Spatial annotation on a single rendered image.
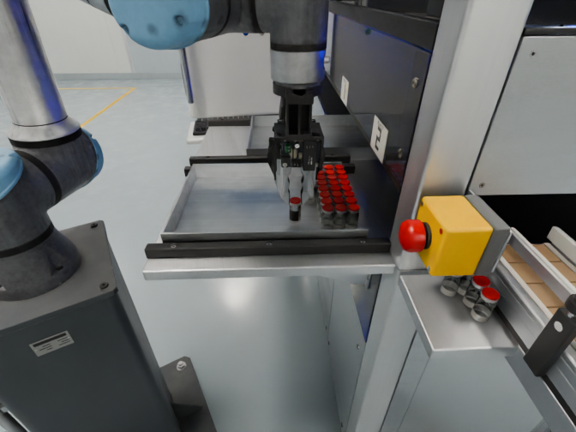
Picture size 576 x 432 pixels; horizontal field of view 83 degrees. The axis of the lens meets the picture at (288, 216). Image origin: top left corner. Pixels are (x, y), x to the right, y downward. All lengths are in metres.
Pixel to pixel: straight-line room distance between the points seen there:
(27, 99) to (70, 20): 5.99
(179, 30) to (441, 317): 0.45
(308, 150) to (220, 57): 0.96
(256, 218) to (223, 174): 0.19
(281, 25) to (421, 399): 0.81
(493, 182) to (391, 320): 0.29
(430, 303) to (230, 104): 1.14
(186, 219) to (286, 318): 1.01
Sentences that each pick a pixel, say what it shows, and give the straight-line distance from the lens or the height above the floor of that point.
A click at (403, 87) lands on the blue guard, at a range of 0.54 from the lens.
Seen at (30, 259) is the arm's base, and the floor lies 0.86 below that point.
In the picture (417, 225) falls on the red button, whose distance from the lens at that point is 0.41.
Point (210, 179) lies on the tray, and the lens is 0.78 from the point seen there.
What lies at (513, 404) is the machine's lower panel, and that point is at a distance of 1.05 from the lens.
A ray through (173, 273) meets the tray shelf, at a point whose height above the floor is 0.88.
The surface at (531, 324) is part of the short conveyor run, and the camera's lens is 0.49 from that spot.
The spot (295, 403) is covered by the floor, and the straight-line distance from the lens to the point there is 1.37.
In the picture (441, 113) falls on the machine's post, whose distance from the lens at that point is 0.42.
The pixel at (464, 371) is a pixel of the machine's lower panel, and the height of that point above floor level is 0.58.
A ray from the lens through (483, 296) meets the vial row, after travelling 0.49.
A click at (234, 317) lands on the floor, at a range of 1.59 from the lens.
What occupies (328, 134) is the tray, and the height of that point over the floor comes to 0.88.
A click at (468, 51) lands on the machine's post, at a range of 0.42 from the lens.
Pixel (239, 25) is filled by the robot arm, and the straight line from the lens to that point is 0.48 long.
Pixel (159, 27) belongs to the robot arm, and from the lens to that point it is 0.35.
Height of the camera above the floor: 1.24
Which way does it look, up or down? 35 degrees down
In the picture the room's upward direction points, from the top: straight up
